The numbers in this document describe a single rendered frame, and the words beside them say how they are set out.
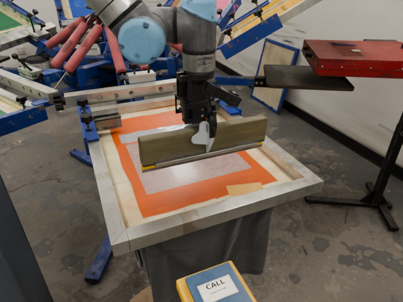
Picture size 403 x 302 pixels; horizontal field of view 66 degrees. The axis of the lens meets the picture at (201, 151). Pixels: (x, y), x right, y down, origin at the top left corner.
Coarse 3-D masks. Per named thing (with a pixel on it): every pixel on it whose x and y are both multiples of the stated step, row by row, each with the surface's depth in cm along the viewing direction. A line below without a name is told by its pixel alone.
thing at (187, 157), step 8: (240, 144) 85; (248, 144) 85; (256, 144) 86; (200, 152) 81; (208, 152) 81; (216, 152) 82; (224, 152) 83; (168, 160) 77; (176, 160) 78; (184, 160) 79
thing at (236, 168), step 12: (168, 120) 127; (180, 120) 127; (216, 156) 103; (228, 156) 103; (240, 156) 103; (204, 168) 97; (216, 168) 97; (228, 168) 97; (240, 168) 97; (252, 168) 97; (264, 168) 97; (204, 180) 92; (216, 180) 92; (228, 180) 92; (240, 180) 92; (252, 180) 92; (264, 180) 92; (276, 180) 92; (216, 192) 87
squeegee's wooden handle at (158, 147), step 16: (192, 128) 78; (224, 128) 80; (240, 128) 83; (256, 128) 85; (144, 144) 73; (160, 144) 75; (176, 144) 77; (192, 144) 79; (224, 144) 83; (144, 160) 75; (160, 160) 77
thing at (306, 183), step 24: (168, 96) 140; (96, 144) 103; (264, 144) 103; (96, 168) 91; (288, 168) 94; (264, 192) 81; (288, 192) 82; (312, 192) 86; (120, 216) 74; (168, 216) 74; (192, 216) 74; (216, 216) 75; (240, 216) 79; (120, 240) 67; (144, 240) 69
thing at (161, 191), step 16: (112, 128) 121; (128, 128) 121; (144, 128) 121; (128, 144) 110; (128, 160) 101; (128, 176) 94; (144, 176) 94; (160, 176) 94; (176, 176) 94; (192, 176) 94; (144, 192) 87; (160, 192) 87; (176, 192) 87; (192, 192) 87; (208, 192) 87; (144, 208) 81; (160, 208) 81; (176, 208) 81
